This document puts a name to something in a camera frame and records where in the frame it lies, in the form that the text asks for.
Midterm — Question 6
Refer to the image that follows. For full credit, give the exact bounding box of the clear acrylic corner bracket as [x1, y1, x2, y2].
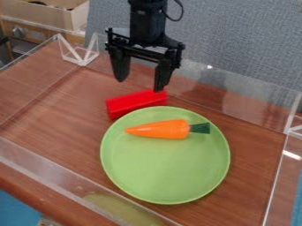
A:
[57, 34, 98, 66]

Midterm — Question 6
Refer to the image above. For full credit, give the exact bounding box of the green plate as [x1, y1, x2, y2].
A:
[100, 106, 229, 205]

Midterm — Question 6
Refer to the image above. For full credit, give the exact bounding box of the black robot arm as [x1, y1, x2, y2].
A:
[105, 0, 185, 92]

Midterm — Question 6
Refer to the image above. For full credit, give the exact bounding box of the red block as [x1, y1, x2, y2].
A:
[105, 89, 167, 119]

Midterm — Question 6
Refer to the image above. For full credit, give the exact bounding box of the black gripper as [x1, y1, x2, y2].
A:
[105, 27, 185, 92]

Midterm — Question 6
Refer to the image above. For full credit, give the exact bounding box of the orange toy carrot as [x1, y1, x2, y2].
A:
[124, 119, 209, 139]

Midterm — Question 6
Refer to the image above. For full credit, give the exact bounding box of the cardboard box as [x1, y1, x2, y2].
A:
[0, 0, 89, 31]

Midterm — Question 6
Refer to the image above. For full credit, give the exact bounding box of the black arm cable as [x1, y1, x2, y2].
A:
[163, 0, 185, 22]

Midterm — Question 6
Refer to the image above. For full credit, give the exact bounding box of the wooden shelf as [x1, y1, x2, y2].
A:
[0, 16, 86, 48]

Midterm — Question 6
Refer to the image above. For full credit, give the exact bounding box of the clear acrylic tray wall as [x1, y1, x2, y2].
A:
[0, 38, 302, 226]

